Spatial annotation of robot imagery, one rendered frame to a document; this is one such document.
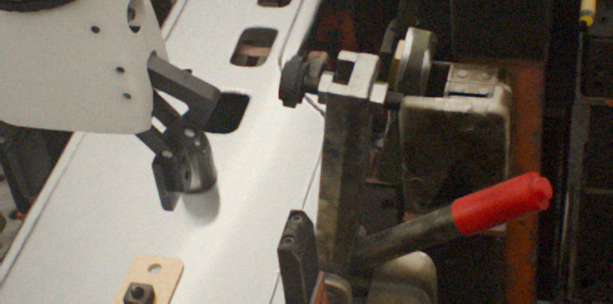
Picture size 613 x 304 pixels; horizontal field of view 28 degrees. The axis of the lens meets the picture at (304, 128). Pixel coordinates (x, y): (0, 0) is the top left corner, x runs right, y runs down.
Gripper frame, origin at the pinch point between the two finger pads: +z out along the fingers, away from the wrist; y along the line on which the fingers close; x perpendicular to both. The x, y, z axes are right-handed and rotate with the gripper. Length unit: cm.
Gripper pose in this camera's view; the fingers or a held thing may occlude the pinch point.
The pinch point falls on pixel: (102, 177)
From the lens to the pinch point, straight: 74.8
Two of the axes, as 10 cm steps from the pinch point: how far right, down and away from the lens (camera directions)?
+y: -9.7, -0.8, 2.4
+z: 1.0, 7.6, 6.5
